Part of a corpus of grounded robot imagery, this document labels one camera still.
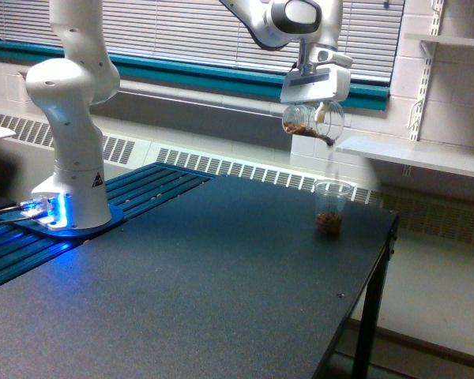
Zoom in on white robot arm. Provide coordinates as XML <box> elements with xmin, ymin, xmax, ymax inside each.
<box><xmin>22</xmin><ymin>1</ymin><xmax>352</xmax><ymax>231</ymax></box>

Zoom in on black table leg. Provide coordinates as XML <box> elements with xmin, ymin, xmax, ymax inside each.
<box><xmin>351</xmin><ymin>216</ymin><xmax>399</xmax><ymax>378</ymax></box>

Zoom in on white baseboard heater vent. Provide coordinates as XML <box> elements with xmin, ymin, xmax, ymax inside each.
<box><xmin>0</xmin><ymin>113</ymin><xmax>474</xmax><ymax>245</ymax></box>

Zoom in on teal window sill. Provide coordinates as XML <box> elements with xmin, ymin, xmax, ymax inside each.
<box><xmin>0</xmin><ymin>40</ymin><xmax>389</xmax><ymax>111</ymax></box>

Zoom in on black cables at base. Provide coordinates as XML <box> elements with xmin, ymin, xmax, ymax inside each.
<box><xmin>0</xmin><ymin>201</ymin><xmax>36</xmax><ymax>226</ymax></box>

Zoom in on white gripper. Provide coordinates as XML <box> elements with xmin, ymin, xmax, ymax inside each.
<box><xmin>280</xmin><ymin>48</ymin><xmax>353</xmax><ymax>122</ymax></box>

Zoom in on clear cup with brown pellets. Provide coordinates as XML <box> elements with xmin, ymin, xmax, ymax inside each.
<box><xmin>282</xmin><ymin>101</ymin><xmax>344</xmax><ymax>148</ymax></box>

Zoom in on white window blinds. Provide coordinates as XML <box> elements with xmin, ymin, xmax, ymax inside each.
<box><xmin>0</xmin><ymin>1</ymin><xmax>404</xmax><ymax>84</ymax></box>

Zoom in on white wall shelf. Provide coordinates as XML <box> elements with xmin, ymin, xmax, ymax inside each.
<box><xmin>337</xmin><ymin>136</ymin><xmax>474</xmax><ymax>178</ymax></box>
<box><xmin>404</xmin><ymin>33</ymin><xmax>474</xmax><ymax>50</ymax></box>

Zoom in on clear plastic cup on table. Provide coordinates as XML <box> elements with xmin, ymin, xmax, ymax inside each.
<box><xmin>314</xmin><ymin>179</ymin><xmax>353</xmax><ymax>236</ymax></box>

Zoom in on upper white wall shelf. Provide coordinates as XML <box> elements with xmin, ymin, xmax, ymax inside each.
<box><xmin>404</xmin><ymin>33</ymin><xmax>474</xmax><ymax>50</ymax></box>

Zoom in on blue slotted mounting plate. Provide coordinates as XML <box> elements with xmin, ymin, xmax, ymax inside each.
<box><xmin>0</xmin><ymin>163</ymin><xmax>215</xmax><ymax>286</ymax></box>

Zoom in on lower white wall shelf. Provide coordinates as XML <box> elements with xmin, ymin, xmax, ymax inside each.
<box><xmin>337</xmin><ymin>136</ymin><xmax>474</xmax><ymax>178</ymax></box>

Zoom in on white shelf rail bracket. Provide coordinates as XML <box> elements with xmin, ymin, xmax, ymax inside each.
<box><xmin>408</xmin><ymin>0</ymin><xmax>445</xmax><ymax>141</ymax></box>

